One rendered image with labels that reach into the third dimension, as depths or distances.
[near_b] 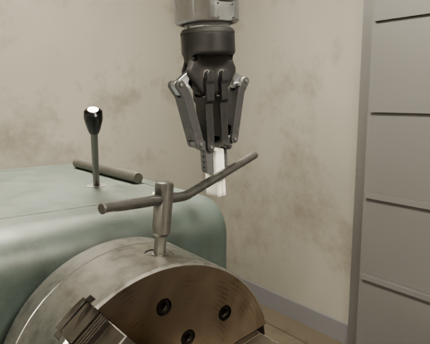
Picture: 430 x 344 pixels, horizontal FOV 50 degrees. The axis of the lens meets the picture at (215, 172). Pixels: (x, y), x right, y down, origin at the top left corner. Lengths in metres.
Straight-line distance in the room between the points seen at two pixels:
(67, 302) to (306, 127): 2.43
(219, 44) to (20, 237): 0.35
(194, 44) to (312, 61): 2.22
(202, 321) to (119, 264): 0.12
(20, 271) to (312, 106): 2.37
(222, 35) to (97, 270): 0.33
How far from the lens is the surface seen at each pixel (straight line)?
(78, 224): 0.65
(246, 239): 3.34
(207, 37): 0.62
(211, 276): 0.55
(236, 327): 0.60
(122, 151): 3.22
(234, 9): 0.64
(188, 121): 0.63
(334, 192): 2.75
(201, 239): 0.73
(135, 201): 0.49
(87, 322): 0.49
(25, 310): 0.58
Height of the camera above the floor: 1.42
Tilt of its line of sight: 9 degrees down
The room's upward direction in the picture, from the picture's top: straight up
